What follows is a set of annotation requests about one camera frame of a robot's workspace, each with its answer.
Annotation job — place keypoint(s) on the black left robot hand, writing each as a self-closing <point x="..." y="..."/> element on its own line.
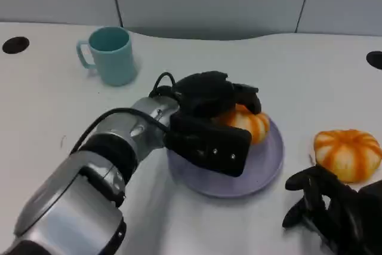
<point x="209" y="93"/>

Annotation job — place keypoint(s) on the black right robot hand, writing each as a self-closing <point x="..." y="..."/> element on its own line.
<point x="337" y="213"/>

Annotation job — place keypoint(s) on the orange white toy bread roll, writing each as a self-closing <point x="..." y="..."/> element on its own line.
<point x="253" y="125"/>
<point x="347" y="152"/>

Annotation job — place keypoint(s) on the lilac plate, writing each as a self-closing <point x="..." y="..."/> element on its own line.
<point x="262" y="168"/>

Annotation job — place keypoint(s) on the pale green mug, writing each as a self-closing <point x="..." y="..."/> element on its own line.
<point x="115" y="58"/>

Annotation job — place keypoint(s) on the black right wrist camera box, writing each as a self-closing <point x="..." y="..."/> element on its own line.
<point x="372" y="192"/>

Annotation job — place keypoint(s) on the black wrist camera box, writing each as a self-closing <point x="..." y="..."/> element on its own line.
<point x="372" y="192"/>
<point x="209" y="144"/>

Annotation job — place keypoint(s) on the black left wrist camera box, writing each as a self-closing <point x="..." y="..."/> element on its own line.
<point x="209" y="144"/>

